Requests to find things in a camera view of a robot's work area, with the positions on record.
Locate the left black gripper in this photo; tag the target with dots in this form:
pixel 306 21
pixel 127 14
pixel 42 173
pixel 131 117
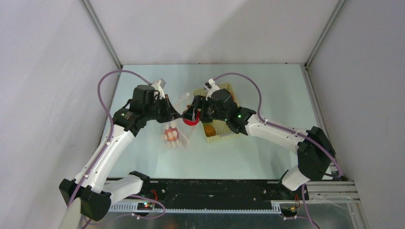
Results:
pixel 171 113

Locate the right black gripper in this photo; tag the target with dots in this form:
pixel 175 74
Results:
pixel 198 109

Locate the red pomegranate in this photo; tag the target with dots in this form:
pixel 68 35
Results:
pixel 191 119

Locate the red apple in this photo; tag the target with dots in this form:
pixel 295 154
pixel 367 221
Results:
pixel 172 134

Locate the clear dotted zip bag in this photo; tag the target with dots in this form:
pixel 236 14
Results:
pixel 185 131

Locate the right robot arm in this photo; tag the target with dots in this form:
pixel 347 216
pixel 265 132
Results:
pixel 312 148

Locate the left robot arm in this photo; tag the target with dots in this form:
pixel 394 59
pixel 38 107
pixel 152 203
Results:
pixel 89 184

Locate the yellow plastic basket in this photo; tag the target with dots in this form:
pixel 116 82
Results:
pixel 222 131

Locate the small circuit board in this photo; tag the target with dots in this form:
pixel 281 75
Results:
pixel 145 206

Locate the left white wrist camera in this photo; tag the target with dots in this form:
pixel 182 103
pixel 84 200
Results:
pixel 158 85

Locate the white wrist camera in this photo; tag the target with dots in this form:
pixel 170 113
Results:
pixel 210 87
pixel 158 85

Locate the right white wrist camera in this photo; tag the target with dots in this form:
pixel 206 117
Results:
pixel 210 87

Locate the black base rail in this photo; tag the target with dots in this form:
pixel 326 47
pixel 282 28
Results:
pixel 219 193

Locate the white perforated cable tray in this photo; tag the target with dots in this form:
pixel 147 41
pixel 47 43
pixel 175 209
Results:
pixel 131 207

